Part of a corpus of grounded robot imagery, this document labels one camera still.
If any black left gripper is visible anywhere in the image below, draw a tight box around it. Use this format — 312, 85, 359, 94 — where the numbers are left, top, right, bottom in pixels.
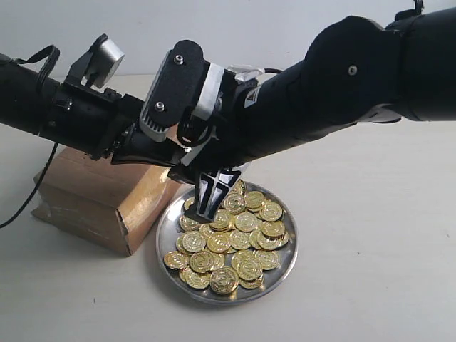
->
39, 81, 185, 167

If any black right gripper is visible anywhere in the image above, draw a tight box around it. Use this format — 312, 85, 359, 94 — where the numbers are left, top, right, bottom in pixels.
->
169, 74, 306, 224

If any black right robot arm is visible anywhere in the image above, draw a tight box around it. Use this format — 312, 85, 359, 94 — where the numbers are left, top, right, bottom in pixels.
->
170, 8, 455, 223

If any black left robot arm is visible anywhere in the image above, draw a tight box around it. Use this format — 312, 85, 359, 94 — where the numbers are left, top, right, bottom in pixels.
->
1, 45, 185, 167

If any brown cardboard coin box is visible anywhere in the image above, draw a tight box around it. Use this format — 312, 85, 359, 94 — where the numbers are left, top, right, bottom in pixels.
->
31, 147, 179, 257

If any gold coin back centre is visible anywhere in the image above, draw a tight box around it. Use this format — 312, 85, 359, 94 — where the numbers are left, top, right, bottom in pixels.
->
224, 192, 246, 214

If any gold coin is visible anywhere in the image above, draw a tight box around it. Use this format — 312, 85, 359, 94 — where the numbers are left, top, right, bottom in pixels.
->
209, 266, 239, 295
176, 232, 206, 254
244, 191, 266, 212
224, 192, 246, 214
189, 251, 215, 274
207, 232, 231, 254
229, 230, 251, 250
231, 250, 263, 281
163, 251, 190, 270
254, 250, 280, 271
183, 267, 210, 290
259, 201, 283, 222
179, 215, 200, 232

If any gold coin left back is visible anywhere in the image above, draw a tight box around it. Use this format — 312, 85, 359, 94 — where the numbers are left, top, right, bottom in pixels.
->
179, 215, 200, 232

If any gold coin plate centre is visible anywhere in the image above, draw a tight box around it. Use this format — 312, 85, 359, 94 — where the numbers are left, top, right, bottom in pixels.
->
234, 212, 259, 232

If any gold coin centre left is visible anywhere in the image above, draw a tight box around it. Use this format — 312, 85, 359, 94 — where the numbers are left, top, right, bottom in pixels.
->
207, 232, 231, 254

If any gold coin left middle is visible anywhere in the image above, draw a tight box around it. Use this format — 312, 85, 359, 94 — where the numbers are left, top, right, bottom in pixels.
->
176, 232, 206, 254

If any round silver metal plate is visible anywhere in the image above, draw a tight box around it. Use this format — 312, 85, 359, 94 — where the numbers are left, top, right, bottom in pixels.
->
156, 181, 298, 305

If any gold coin inner left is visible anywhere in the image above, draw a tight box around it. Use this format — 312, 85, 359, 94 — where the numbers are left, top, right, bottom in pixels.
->
189, 251, 215, 274

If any gold coin right edge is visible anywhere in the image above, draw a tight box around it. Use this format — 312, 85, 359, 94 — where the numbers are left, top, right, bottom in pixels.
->
256, 221, 289, 251

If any gold coin far left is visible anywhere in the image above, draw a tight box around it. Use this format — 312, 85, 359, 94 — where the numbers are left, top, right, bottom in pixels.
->
163, 251, 190, 270

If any gold coin right front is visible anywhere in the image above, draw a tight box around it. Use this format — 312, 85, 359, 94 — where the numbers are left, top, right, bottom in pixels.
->
254, 250, 280, 271

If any gold coin front left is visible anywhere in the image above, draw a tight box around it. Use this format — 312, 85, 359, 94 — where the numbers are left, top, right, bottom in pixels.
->
183, 267, 210, 290

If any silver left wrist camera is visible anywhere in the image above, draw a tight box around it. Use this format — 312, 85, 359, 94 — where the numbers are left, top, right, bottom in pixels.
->
63, 33, 125, 90

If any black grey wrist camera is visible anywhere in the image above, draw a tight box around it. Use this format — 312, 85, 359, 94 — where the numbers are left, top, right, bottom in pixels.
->
139, 40, 224, 143

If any thin black hanging cable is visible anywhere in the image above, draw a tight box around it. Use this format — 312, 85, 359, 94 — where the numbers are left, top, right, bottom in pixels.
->
0, 142, 60, 229

